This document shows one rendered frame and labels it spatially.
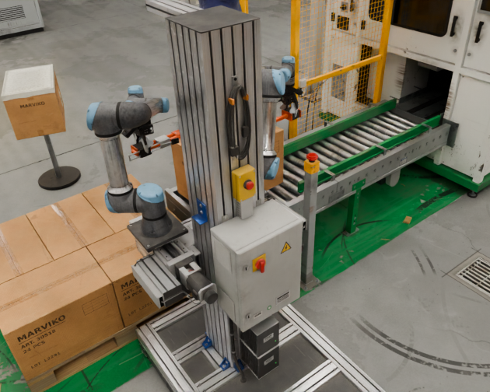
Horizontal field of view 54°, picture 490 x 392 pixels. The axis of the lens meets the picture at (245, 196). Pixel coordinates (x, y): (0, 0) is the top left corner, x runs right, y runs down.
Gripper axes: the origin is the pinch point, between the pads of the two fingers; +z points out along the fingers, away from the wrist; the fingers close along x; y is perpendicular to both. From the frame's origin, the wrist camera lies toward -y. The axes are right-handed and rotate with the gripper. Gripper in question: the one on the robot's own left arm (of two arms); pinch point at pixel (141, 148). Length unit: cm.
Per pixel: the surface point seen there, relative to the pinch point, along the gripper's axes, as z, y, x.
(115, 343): 118, -46, -10
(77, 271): 67, -50, 8
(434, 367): 118, 86, -153
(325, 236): 119, 130, -30
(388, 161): 64, 181, -44
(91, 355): 119, -61, -8
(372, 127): 66, 221, 1
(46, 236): 67, -50, 54
